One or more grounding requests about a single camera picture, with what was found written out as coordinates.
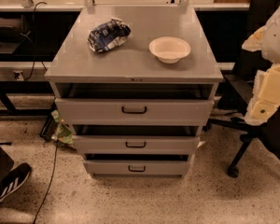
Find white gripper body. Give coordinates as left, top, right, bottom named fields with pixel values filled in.
left=242, top=26, right=280, bottom=126

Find grey top drawer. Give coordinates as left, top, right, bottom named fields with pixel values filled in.
left=55, top=98, right=214, bottom=126

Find grey drawer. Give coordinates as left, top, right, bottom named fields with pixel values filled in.
left=73, top=135, right=200, bottom=155
left=55, top=98, right=214, bottom=126
left=83, top=161, right=190, bottom=175

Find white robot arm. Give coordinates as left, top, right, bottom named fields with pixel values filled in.
left=242, top=6, right=280, bottom=126

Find grey drawer cabinet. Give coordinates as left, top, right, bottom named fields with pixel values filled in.
left=44, top=5, right=224, bottom=179

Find grey bottom drawer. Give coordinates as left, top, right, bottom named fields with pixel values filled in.
left=83, top=161, right=190, bottom=175

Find grey middle drawer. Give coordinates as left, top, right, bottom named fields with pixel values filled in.
left=73, top=135, right=200, bottom=155

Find black office chair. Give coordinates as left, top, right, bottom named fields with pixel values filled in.
left=208, top=0, right=280, bottom=178

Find white paper bowl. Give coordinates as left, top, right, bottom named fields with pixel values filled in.
left=148, top=36, right=191, bottom=63

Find crumpled blue chip bag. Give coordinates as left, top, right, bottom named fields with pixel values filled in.
left=88, top=18, right=131, bottom=52

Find green snack bag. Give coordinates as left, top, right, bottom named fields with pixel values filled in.
left=51, top=110, right=74, bottom=147

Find black sneaker white stripes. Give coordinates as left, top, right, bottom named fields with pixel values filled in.
left=0, top=163, right=31, bottom=203

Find dark box on shelf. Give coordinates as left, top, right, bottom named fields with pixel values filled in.
left=0, top=18, right=30, bottom=42

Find black floor cable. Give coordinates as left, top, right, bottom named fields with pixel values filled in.
left=31, top=142, right=60, bottom=224

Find black hanging cable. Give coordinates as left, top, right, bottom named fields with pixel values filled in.
left=20, top=1, right=49, bottom=82

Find wall power outlet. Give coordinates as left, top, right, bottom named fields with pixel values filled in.
left=14, top=71, right=24, bottom=81

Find black table leg frame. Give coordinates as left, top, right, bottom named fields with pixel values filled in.
left=0, top=85, right=51, bottom=117

